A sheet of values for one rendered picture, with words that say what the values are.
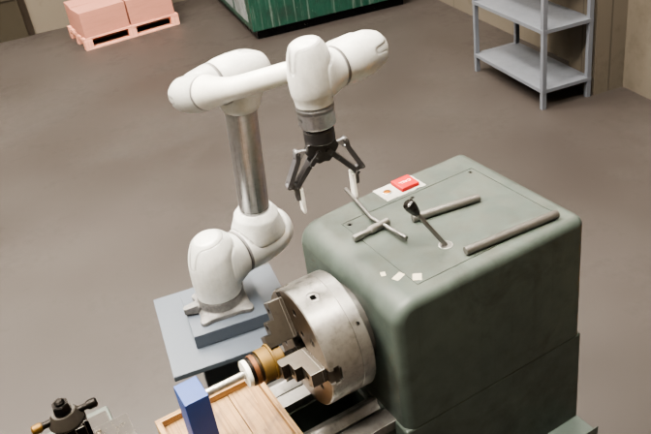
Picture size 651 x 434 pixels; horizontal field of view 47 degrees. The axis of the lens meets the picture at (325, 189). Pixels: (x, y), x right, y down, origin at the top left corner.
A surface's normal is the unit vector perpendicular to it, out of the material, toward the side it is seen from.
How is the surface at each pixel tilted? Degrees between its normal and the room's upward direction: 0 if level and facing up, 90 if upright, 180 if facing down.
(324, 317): 32
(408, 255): 0
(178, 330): 0
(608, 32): 90
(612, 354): 0
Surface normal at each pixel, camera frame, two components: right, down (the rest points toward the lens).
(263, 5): 0.34, 0.43
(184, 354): -0.13, -0.86
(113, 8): 0.55, 0.35
